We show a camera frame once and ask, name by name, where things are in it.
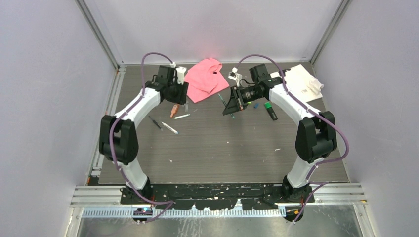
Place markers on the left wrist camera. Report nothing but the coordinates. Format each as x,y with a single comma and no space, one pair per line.
179,74

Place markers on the green gel pen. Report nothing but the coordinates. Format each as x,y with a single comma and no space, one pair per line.
225,104

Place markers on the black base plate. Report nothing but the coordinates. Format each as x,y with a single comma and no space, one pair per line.
216,196

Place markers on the orange highlighter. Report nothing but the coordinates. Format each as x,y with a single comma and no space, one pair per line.
174,110

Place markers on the pink cloth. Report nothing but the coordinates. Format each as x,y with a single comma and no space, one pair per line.
205,80

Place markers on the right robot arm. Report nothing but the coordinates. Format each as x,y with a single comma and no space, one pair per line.
315,137

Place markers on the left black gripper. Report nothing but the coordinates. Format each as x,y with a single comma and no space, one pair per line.
181,98

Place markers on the white cloth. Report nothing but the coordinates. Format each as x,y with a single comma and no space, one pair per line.
300,83

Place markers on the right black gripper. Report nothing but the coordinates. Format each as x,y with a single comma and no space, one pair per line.
236,103

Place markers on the black pen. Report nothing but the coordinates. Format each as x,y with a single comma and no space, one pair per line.
155,123

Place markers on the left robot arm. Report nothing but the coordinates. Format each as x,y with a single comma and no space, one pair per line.
118,140

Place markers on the black green highlighter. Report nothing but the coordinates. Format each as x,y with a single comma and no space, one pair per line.
270,111

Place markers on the white marker pen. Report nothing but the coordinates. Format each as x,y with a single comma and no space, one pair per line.
182,116

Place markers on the white blue marker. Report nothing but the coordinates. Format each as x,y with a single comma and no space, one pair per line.
169,128

